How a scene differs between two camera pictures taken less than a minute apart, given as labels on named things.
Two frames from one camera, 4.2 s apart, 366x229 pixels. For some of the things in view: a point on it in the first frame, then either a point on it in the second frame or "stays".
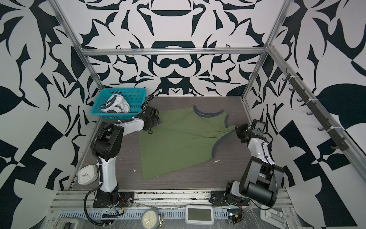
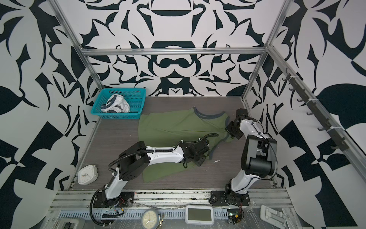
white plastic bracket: x=275 y=215 stays
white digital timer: x=200 y=215 stays
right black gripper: x=240 y=130 to x=228 y=128
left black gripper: x=157 y=120 to x=201 y=161
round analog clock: x=149 y=219 stays
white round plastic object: x=87 y=174 stays
